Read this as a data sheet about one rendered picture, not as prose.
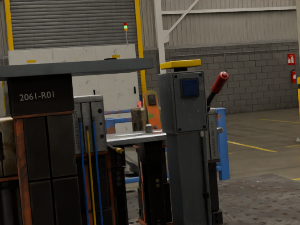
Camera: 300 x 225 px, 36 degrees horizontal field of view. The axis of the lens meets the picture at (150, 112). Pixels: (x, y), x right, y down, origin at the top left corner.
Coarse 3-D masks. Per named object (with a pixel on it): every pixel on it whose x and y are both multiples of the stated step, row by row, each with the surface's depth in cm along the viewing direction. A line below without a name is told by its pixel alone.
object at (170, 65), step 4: (184, 60) 84; (188, 60) 84; (192, 60) 84; (196, 60) 84; (200, 60) 84; (160, 64) 88; (164, 64) 86; (168, 64) 84; (172, 64) 83; (176, 64) 83; (180, 64) 83; (184, 64) 83; (188, 64) 84; (192, 64) 84; (196, 64) 84; (200, 64) 84; (160, 68) 88; (164, 68) 86; (168, 68) 85; (172, 68) 86; (176, 68) 85; (180, 68) 85; (184, 68) 85
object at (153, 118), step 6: (150, 90) 135; (144, 96) 135; (150, 96) 134; (156, 96) 135; (144, 102) 135; (150, 102) 133; (156, 102) 134; (150, 108) 134; (156, 108) 134; (150, 114) 133; (156, 114) 134; (150, 120) 133; (156, 120) 133; (156, 126) 132
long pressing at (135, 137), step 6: (126, 132) 126; (132, 132) 125; (138, 132) 123; (144, 132) 122; (156, 132) 122; (162, 132) 118; (222, 132) 118; (108, 138) 113; (114, 138) 109; (120, 138) 108; (126, 138) 109; (132, 138) 109; (138, 138) 109; (144, 138) 110; (150, 138) 110; (156, 138) 111; (162, 138) 111; (108, 144) 107; (114, 144) 107; (120, 144) 108
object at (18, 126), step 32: (32, 96) 74; (64, 96) 76; (32, 128) 74; (64, 128) 76; (32, 160) 75; (64, 160) 76; (32, 192) 75; (64, 192) 76; (32, 224) 75; (64, 224) 76
